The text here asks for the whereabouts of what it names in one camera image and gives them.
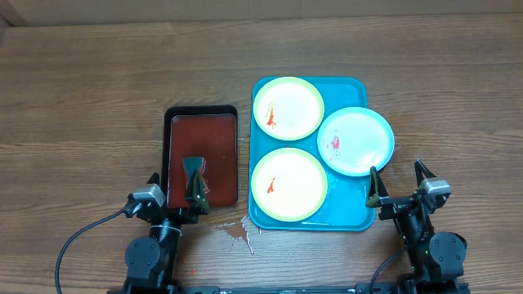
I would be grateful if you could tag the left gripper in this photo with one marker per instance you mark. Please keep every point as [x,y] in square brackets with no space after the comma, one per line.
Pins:
[187,216]

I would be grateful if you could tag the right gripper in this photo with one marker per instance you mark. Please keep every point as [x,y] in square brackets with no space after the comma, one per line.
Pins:
[397,207]

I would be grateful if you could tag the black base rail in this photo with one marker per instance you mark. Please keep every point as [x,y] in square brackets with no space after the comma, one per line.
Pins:
[286,290]

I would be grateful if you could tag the light blue plate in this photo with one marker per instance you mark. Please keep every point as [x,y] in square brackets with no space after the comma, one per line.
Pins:
[354,139]

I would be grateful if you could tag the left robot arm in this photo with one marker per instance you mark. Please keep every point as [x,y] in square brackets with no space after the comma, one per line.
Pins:
[150,259]

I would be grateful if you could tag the green and orange sponge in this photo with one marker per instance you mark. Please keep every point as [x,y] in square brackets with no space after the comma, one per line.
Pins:
[194,168]

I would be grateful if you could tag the teal plastic tray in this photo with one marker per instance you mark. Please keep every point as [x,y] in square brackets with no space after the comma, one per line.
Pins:
[344,205]

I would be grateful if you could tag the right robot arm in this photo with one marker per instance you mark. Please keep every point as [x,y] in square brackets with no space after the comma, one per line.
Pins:
[436,259]

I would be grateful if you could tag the yellow-green plate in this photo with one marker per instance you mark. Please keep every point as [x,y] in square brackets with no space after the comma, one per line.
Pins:
[289,184]
[288,108]

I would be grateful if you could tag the black tray with red water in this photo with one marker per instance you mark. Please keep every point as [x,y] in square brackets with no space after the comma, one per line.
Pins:
[209,132]

